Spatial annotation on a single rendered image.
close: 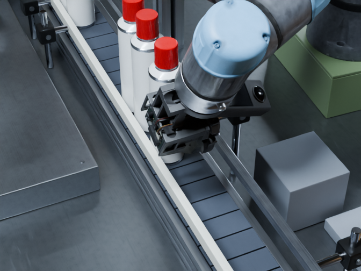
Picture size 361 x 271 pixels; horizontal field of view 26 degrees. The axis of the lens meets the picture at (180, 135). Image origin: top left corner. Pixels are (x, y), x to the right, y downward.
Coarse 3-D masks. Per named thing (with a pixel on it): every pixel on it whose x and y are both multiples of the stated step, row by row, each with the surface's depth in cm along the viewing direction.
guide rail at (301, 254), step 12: (108, 0) 140; (120, 12) 135; (216, 144) 110; (228, 156) 107; (240, 168) 105; (240, 180) 105; (252, 180) 104; (252, 192) 102; (264, 204) 100; (276, 216) 99; (276, 228) 98; (288, 228) 97; (288, 240) 96; (300, 252) 94; (312, 264) 93
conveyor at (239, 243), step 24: (96, 24) 148; (96, 48) 141; (120, 120) 126; (168, 168) 117; (192, 168) 117; (168, 192) 114; (192, 192) 114; (216, 192) 114; (216, 216) 110; (240, 216) 110; (216, 240) 107; (240, 240) 107; (240, 264) 103; (264, 264) 103
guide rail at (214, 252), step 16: (64, 16) 143; (80, 48) 137; (96, 64) 132; (112, 96) 126; (128, 112) 122; (128, 128) 122; (144, 144) 116; (160, 160) 114; (160, 176) 113; (176, 192) 109; (192, 208) 106; (192, 224) 105; (208, 240) 102; (208, 256) 102; (224, 256) 100
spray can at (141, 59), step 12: (144, 12) 112; (156, 12) 112; (144, 24) 111; (156, 24) 112; (132, 36) 116; (144, 36) 112; (156, 36) 113; (132, 48) 114; (144, 48) 113; (132, 60) 116; (144, 60) 114; (132, 72) 118; (144, 72) 116; (144, 84) 117; (144, 96) 118; (144, 120) 122
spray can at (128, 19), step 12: (132, 0) 115; (144, 0) 116; (132, 12) 115; (120, 24) 117; (132, 24) 117; (120, 36) 118; (120, 48) 120; (120, 60) 122; (120, 72) 123; (132, 84) 123; (132, 96) 124; (132, 108) 126
